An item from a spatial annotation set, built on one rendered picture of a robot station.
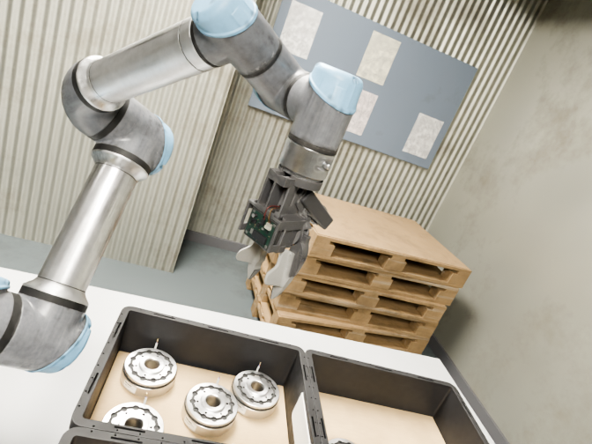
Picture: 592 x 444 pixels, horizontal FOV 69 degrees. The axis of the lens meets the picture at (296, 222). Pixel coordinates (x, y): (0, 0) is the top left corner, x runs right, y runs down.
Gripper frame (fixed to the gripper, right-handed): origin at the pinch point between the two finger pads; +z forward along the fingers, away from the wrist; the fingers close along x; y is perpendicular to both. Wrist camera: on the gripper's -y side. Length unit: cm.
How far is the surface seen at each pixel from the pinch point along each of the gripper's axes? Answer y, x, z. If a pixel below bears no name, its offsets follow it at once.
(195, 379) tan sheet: -2.9, -9.5, 31.9
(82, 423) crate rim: 25.2, -2.8, 22.0
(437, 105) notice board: -257, -99, -41
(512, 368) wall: -210, 33, 75
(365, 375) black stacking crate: -33.9, 12.5, 24.4
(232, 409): -2.5, 2.1, 28.9
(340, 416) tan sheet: -26.5, 14.1, 31.8
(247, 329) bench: -41, -29, 45
